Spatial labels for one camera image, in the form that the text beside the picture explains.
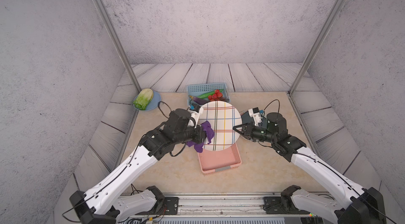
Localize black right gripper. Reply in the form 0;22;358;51
232;122;277;145

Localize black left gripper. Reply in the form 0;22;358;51
172;123;209;146

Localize purple microfiber cloth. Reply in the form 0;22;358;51
186;121;215;153

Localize white plaid striped round plate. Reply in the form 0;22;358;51
198;101;242;151

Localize colourful squiggle round plate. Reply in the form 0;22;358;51
237;132;250;140

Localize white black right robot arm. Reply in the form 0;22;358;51
233;112;392;224

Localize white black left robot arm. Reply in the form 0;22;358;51
70;108;207;224

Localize small blue plate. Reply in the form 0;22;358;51
144;91;161;111

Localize pink plastic basket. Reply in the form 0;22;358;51
198;144;242;174

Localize purple eggplant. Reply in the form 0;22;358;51
189;95;209;106

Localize green cucumber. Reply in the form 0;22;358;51
198;89;224;99

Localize light blue plastic basket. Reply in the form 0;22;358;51
187;82;230;106

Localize green cabbage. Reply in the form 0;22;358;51
133;88;154;111

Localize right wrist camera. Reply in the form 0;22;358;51
248;107;263;126

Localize metal base rail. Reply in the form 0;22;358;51
82;192;361;224

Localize right aluminium frame post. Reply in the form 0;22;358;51
288;0;346;97

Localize aluminium frame post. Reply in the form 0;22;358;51
288;0;346;97
92;0;141;92

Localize left aluminium frame post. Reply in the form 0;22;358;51
92;0;141;92

